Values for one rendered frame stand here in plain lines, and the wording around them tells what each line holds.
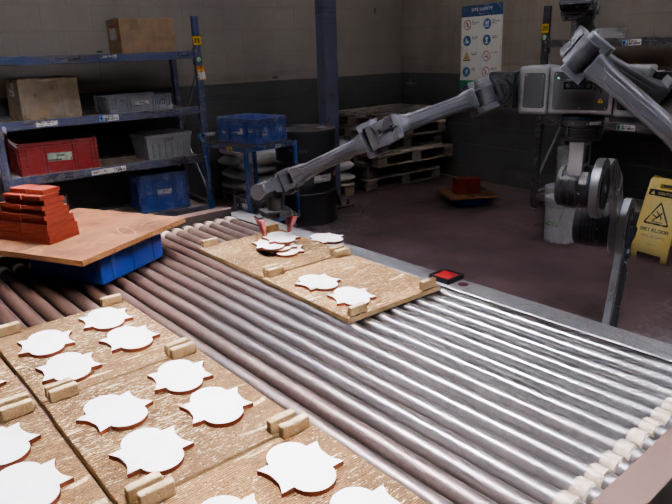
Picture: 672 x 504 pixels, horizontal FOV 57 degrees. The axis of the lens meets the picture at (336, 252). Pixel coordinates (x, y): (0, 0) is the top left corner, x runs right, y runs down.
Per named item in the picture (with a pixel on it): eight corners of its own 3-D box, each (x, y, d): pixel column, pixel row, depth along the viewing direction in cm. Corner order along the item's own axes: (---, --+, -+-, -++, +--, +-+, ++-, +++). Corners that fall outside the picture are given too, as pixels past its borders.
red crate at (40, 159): (87, 161, 587) (82, 131, 578) (101, 168, 553) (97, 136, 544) (10, 171, 550) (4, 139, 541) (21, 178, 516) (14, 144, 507)
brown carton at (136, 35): (161, 54, 599) (157, 18, 589) (177, 53, 570) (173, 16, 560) (109, 55, 571) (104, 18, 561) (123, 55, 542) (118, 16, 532)
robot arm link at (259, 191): (301, 189, 214) (291, 166, 214) (280, 196, 205) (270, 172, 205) (277, 200, 222) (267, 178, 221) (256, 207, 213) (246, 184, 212)
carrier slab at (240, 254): (278, 232, 244) (278, 228, 244) (347, 256, 214) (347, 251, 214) (198, 252, 223) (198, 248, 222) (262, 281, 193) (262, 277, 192)
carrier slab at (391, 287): (349, 257, 213) (349, 253, 212) (440, 290, 182) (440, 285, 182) (262, 282, 192) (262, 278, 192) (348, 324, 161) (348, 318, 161)
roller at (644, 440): (169, 239, 254) (167, 228, 253) (664, 458, 114) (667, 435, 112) (158, 242, 251) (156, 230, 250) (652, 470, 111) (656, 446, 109)
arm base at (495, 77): (514, 108, 208) (516, 71, 205) (506, 111, 202) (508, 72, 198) (489, 108, 213) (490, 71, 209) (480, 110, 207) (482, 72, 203)
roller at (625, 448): (157, 242, 251) (156, 230, 250) (652, 470, 111) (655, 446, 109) (146, 245, 248) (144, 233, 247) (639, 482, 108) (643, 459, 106)
